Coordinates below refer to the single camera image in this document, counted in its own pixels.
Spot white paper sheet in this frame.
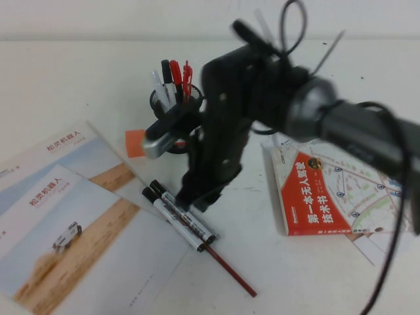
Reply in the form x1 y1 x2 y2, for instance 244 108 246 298
352 233 393 266
372 229 415 260

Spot black capped marker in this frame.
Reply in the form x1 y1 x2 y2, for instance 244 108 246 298
160 59 177 103

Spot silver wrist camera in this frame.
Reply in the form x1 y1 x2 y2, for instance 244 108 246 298
140 102 201 161

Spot red capped marker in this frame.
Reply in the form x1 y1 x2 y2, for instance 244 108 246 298
169 59 184 99

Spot clear white pen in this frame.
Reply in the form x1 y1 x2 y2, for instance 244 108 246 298
150 69 172 113

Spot black looped cable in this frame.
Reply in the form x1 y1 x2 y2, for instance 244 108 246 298
279 0 308 58

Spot thin zip tie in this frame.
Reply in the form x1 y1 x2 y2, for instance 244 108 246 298
254 9 276 46
310 30 346 77

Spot white marker black caps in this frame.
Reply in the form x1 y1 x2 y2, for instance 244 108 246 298
141 187 207 253
149 179 218 243

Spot orange foam block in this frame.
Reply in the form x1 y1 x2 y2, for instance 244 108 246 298
124 129 147 159

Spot long black cable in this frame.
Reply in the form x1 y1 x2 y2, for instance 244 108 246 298
356 100 420 315

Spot red map cover book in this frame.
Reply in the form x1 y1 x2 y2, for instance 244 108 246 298
271 137 413 238

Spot desert robot brochure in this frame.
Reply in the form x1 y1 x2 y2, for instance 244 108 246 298
0 163 193 315
0 120 155 214

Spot black mesh pen holder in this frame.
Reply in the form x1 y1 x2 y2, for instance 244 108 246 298
149 81 207 156

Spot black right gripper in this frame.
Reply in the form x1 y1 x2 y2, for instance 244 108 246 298
176 45 273 215

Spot red clip pen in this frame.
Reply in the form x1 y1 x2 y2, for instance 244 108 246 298
182 59 195 99

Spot red pencil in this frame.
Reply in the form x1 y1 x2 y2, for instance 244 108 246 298
202 241 257 298

